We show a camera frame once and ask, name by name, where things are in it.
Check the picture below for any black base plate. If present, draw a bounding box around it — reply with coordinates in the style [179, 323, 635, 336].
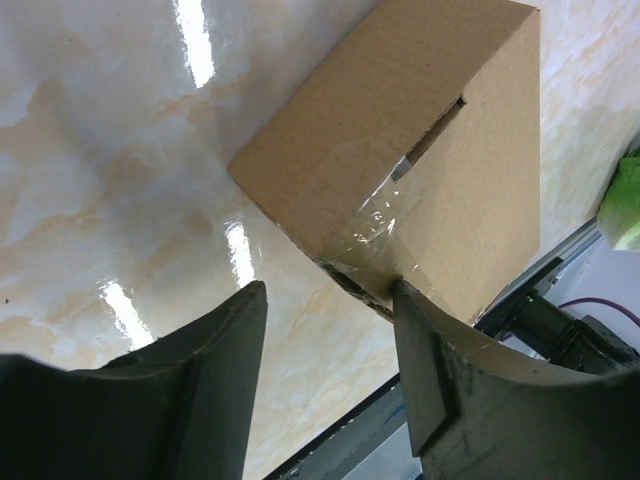
[274, 258, 639, 479]

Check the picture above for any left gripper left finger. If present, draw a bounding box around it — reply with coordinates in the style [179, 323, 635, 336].
[1, 281, 267, 479]

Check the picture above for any green lettuce head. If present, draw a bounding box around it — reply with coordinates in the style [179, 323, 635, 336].
[597, 148, 640, 252]

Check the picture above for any brown cardboard express box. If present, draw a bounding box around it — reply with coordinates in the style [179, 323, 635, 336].
[229, 1, 540, 323]

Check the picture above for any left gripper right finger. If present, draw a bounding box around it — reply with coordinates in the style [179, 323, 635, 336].
[393, 280, 639, 479]

